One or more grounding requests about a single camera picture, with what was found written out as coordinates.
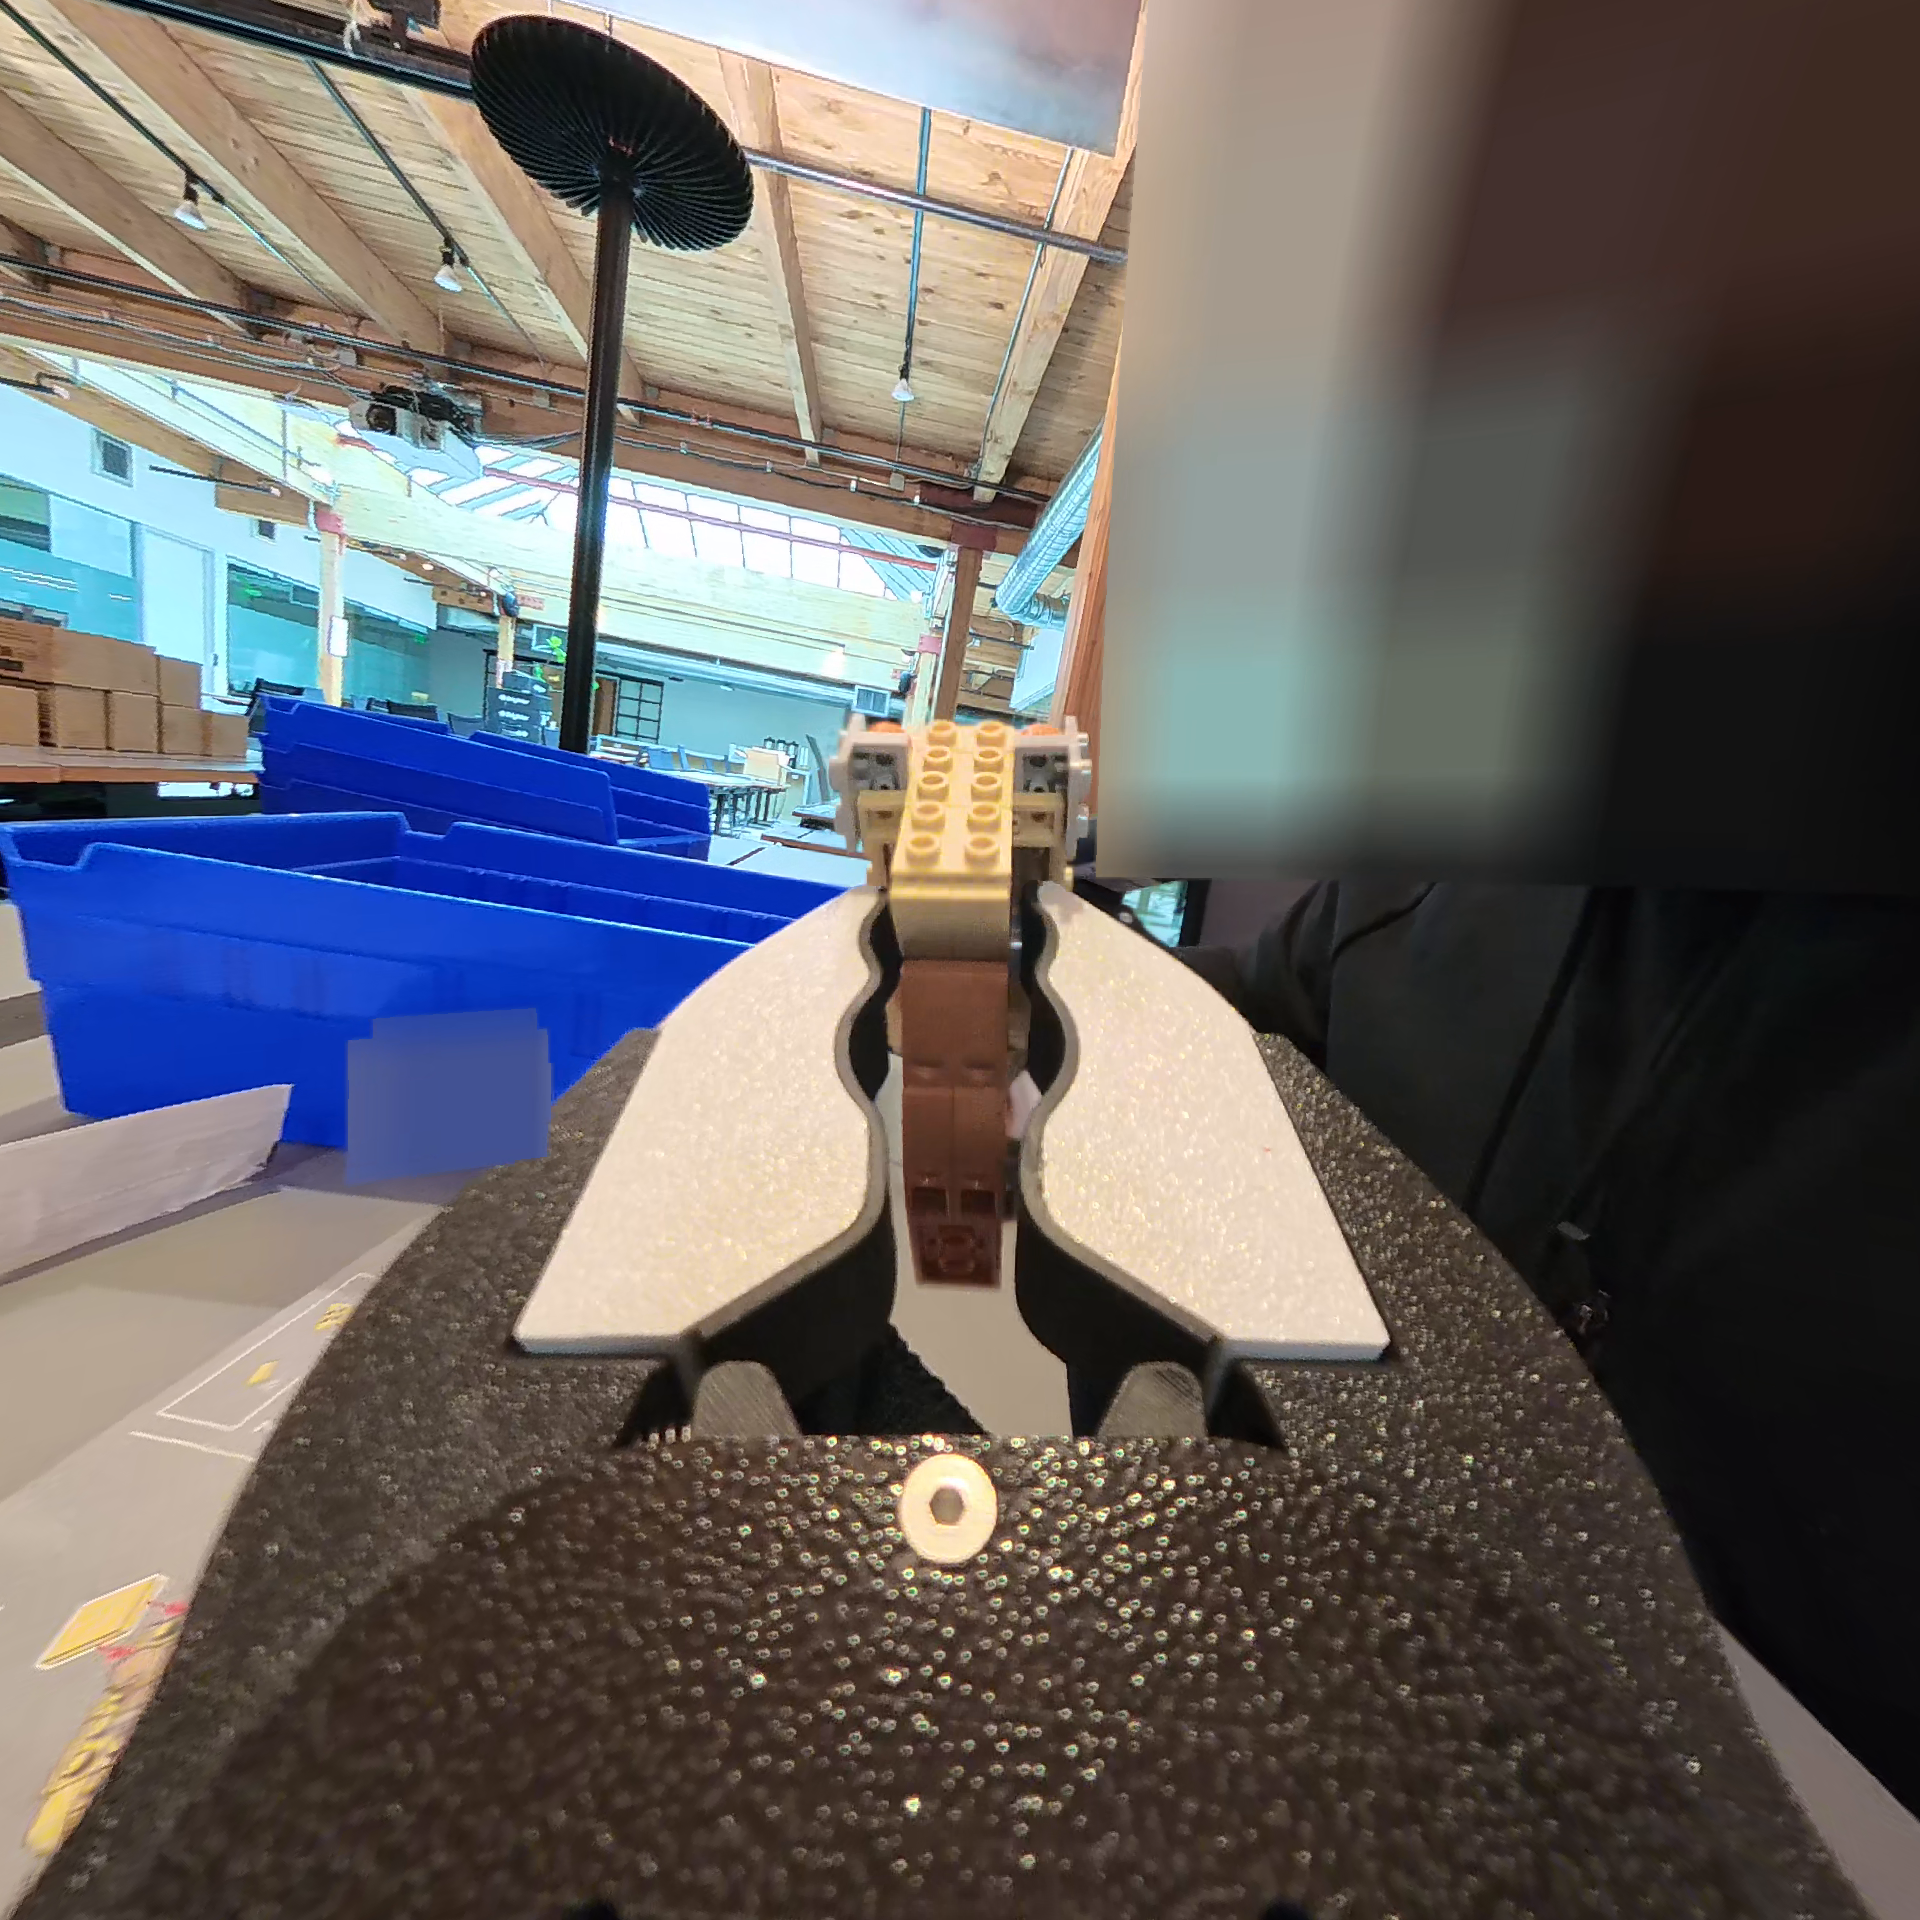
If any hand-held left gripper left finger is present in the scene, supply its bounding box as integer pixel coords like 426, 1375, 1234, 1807
518, 890, 902, 1365

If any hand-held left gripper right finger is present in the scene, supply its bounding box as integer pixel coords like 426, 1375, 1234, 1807
1015, 882, 1392, 1365

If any tan brick model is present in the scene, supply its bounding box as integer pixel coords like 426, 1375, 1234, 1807
837, 720, 1092, 1289

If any blue plastic bin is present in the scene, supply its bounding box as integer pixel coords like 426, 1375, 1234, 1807
255, 693, 726, 860
0, 812, 858, 1158

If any grey desk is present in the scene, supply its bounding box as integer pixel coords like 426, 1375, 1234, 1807
0, 900, 664, 1920

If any person's black jacket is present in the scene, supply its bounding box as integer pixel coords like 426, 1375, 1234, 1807
1179, 874, 1920, 1817

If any grey instruction booklet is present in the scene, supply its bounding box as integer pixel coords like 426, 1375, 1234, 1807
0, 1254, 397, 1866

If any brown cardboard box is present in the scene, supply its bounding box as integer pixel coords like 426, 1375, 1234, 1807
0, 612, 260, 762

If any black ceiling projector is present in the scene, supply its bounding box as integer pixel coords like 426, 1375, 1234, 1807
349, 381, 488, 458

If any black pole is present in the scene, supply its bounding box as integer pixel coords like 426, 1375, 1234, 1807
469, 16, 762, 757

